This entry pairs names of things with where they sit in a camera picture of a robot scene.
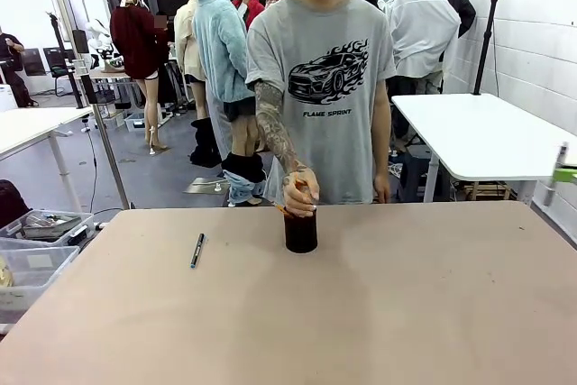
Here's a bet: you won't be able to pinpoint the dark brown cylindrical pen holder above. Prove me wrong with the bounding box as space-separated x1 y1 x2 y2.
283 204 320 254

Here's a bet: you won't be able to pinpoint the person's tattooed right forearm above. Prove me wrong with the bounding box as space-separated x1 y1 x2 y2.
258 121 315 179

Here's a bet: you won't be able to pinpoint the person's left forearm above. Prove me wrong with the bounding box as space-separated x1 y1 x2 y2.
371 125 391 179

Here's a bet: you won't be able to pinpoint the black marker pen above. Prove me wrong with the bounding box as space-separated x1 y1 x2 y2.
188 233 206 270

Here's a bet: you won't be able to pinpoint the person's left hand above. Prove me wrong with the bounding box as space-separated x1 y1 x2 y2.
373 174 392 205

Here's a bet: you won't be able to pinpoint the person's right hand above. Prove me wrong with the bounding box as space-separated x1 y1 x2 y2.
283 167 322 218

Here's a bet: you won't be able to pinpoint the wooden pallet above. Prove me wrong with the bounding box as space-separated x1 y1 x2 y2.
463 180 516 202

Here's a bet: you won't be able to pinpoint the white table with rounded corners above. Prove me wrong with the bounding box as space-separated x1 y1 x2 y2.
390 93 577 182

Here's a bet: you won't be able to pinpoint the black tripod stand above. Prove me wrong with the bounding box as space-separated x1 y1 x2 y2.
470 0 505 97

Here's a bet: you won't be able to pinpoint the mannequin in white shirt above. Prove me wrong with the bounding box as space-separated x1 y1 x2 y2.
388 0 462 96

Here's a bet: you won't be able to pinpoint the person in grey printed T-shirt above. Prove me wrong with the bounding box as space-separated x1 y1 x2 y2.
244 0 398 206

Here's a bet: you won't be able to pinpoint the black and blue trousers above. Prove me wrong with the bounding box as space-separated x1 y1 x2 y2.
222 151 268 206

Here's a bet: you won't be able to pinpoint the mannequin in red top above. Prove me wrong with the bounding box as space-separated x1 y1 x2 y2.
231 0 266 31

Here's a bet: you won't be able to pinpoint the black trousers on floor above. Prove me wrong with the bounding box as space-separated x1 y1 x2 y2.
188 116 223 169

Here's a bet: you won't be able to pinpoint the mannequin in light blue fleece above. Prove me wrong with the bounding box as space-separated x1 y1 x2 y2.
190 0 268 206

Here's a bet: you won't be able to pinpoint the mannequin in cream jacket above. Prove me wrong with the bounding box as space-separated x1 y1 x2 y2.
172 0 209 121

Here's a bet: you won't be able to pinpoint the white floor storage box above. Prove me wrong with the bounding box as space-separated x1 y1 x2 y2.
123 111 148 133

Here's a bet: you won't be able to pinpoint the mannequin in maroon sweater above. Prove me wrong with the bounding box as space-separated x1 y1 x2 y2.
108 0 171 157

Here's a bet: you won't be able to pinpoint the slanted metal pole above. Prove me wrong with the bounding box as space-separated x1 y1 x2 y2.
44 0 133 211

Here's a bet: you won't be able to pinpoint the black office chair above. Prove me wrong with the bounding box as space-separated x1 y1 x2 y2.
46 46 78 97

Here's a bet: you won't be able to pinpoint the clear plastic bin with tools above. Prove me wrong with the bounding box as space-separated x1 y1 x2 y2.
0 209 96 249

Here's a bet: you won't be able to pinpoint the white table with grey legs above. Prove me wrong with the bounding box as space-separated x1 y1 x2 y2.
0 106 95 213

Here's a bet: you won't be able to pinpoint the clear plastic storage bin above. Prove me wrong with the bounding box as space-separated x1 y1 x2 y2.
0 243 81 314

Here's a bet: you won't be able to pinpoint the black bag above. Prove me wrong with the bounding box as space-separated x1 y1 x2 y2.
0 179 32 229

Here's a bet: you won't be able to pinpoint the person in black clothes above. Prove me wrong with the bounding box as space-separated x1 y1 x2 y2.
0 25 38 109

